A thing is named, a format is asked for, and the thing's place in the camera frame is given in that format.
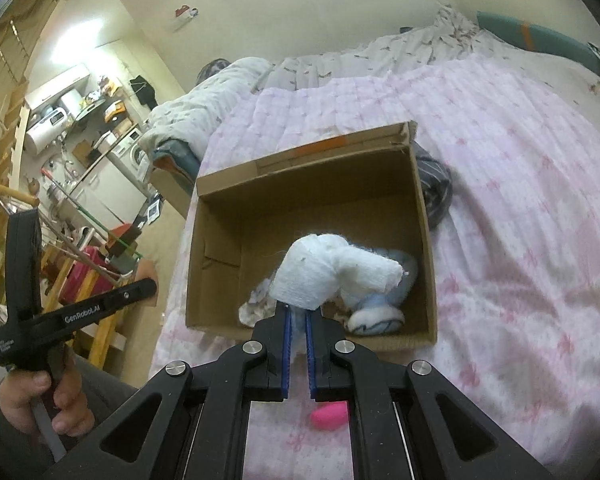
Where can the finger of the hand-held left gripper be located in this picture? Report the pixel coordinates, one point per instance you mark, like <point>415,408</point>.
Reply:
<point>137,291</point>

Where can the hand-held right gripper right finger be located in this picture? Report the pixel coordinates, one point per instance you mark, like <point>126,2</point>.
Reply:
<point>311,350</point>

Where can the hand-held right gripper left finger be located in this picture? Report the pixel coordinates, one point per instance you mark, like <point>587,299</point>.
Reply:
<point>285,350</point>

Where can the cream scrunchie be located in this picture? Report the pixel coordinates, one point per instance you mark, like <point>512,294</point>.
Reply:
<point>255,310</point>

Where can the white fluffy sock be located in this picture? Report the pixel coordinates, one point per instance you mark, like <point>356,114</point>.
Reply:
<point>320,270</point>

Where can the brown cardboard box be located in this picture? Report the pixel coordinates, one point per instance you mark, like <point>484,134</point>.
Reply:
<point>240,220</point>

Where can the person's left forearm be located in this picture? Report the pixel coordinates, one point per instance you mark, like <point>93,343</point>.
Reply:
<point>5,447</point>

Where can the bright pink soft ball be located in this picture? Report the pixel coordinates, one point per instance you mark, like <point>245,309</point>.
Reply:
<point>330,417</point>

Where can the person's left hand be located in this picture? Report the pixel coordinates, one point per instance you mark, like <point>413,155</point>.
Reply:
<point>75,405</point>

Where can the orange black dustpan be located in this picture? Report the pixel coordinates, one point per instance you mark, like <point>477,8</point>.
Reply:
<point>122,250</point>

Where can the red bag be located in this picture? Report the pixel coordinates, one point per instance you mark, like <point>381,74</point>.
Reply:
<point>82,277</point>

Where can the white blue printed packet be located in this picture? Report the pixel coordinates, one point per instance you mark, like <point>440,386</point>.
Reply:
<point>153,214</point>

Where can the person's grey trouser leg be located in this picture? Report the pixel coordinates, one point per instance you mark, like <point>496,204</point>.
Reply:
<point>115,390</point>

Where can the white kitchen cabinet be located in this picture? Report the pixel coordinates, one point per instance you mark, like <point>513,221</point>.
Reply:
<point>115,190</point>

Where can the white washing machine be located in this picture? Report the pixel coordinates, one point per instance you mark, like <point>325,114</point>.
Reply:
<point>140,157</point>

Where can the blue folded blanket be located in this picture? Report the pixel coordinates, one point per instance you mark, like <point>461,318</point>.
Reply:
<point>177,157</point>

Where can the white water heater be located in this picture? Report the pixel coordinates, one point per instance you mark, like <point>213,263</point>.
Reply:
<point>45,130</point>

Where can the orange box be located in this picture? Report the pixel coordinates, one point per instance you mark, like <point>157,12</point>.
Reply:
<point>115,111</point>

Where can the black hanging garment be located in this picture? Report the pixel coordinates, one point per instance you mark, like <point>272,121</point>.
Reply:
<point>142,90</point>

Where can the dark grey cloth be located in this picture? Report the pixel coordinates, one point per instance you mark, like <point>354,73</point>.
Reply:
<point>437,185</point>

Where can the dark grey pillow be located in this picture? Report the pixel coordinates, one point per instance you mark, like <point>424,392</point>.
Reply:
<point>214,71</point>

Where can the teal headboard cushion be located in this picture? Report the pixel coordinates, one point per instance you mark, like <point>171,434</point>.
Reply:
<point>545,35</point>

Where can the yellow wooden frame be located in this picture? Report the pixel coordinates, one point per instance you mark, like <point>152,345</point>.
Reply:
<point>105,330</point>

